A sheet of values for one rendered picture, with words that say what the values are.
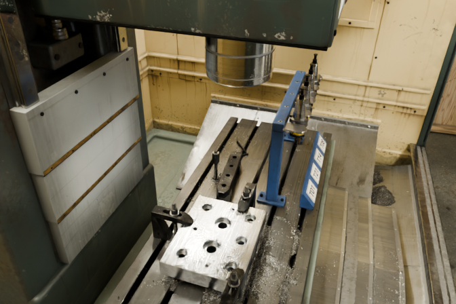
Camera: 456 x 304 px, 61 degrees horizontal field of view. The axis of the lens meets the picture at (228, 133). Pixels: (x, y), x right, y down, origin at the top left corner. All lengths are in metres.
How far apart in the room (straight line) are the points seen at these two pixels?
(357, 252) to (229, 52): 0.94
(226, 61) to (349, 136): 1.28
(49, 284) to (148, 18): 0.82
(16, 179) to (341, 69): 1.46
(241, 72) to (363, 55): 1.16
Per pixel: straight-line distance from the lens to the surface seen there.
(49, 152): 1.06
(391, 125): 2.08
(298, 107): 1.25
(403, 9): 1.88
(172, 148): 2.27
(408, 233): 1.80
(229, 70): 0.84
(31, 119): 0.99
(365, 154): 1.98
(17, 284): 1.25
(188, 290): 1.16
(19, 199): 1.09
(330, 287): 1.39
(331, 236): 1.53
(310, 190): 1.43
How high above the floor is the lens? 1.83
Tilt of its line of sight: 31 degrees down
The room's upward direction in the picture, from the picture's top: 1 degrees clockwise
